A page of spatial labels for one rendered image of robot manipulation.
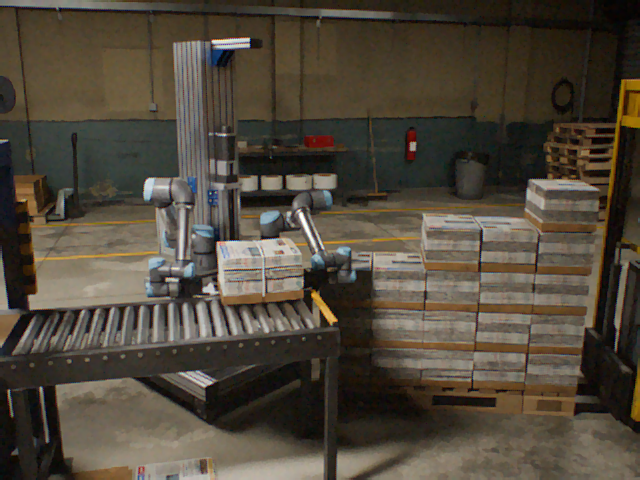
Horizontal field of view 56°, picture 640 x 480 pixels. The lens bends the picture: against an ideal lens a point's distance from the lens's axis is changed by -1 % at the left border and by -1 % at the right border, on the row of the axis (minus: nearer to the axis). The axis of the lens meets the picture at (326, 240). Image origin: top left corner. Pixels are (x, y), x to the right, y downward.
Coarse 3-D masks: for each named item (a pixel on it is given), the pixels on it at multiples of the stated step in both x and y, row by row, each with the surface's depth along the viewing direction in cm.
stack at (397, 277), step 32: (352, 256) 353; (384, 256) 353; (416, 256) 353; (320, 288) 333; (352, 288) 331; (384, 288) 331; (416, 288) 329; (448, 288) 328; (480, 288) 326; (512, 288) 325; (320, 320) 337; (352, 320) 336; (384, 320) 334; (416, 320) 333; (448, 320) 331; (480, 320) 330; (512, 320) 329; (352, 352) 341; (384, 352) 339; (416, 352) 338; (448, 352) 336; (480, 352) 335; (512, 352) 334; (320, 384) 347; (352, 384) 346
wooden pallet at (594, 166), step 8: (584, 168) 842; (592, 168) 843; (600, 168) 847; (608, 168) 852; (584, 176) 850; (592, 176) 857; (600, 176) 862; (608, 176) 866; (600, 192) 845; (600, 200) 859; (600, 216) 842
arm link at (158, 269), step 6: (156, 258) 291; (162, 258) 292; (150, 264) 288; (156, 264) 287; (162, 264) 289; (168, 264) 289; (150, 270) 289; (156, 270) 288; (162, 270) 288; (168, 270) 288; (150, 276) 289; (156, 276) 288; (162, 276) 289; (168, 276) 289; (150, 282) 291; (156, 282) 289; (162, 282) 290
